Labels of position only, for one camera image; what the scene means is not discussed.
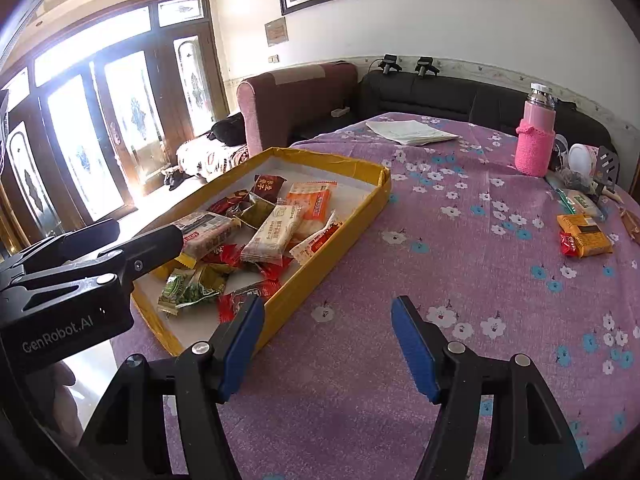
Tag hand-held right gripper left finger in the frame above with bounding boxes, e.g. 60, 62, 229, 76
80, 296, 266, 480

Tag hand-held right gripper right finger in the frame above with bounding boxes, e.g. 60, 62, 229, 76
391, 295, 586, 480

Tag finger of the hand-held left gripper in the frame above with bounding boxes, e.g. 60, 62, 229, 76
10, 218, 121, 268
62, 224, 185, 286

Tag clear gold-edged snack packet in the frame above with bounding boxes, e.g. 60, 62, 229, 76
172, 211, 242, 267

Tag green and gold snack packet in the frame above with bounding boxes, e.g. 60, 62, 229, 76
190, 265, 228, 306

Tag yellow cardboard box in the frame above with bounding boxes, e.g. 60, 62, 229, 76
131, 147, 392, 357

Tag olive gold snack packet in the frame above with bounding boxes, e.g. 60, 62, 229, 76
235, 199, 276, 231

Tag cream snack packet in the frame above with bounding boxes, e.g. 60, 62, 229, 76
240, 202, 307, 263

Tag white and red snack packet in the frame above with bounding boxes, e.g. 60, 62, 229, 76
289, 212, 346, 266

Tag dark red snack packet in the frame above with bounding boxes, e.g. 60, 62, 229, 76
252, 174, 288, 204

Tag orange and white snack packet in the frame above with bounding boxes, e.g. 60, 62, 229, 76
286, 181, 337, 241

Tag red and black snack packet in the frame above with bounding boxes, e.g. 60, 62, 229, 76
217, 280, 283, 323
252, 255, 293, 283

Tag patterned sofa blanket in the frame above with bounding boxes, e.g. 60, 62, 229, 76
176, 141, 249, 181

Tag purple floral tablecloth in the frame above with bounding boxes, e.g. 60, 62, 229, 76
110, 112, 640, 480

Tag black bag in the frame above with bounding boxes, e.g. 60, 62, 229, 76
207, 111, 246, 145

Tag wooden glass doors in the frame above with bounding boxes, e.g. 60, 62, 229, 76
0, 0, 231, 256

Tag maroon sofa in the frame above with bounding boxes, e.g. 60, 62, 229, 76
236, 62, 359, 156

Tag white papers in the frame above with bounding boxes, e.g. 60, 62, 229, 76
365, 120, 462, 147

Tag green and white snack packet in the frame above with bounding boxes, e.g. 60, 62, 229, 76
547, 172, 606, 218

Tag dark plastic bag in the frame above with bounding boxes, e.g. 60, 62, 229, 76
557, 167, 593, 193

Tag pink thermos bottle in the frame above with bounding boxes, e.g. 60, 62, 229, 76
515, 82, 557, 178

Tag brown snack packet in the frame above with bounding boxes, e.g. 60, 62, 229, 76
617, 205, 640, 246

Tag white jar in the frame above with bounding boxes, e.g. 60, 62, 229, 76
567, 143, 600, 176

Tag black sofa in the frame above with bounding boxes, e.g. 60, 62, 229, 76
295, 70, 613, 148

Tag wall plaque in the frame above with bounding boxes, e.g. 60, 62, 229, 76
264, 16, 289, 47

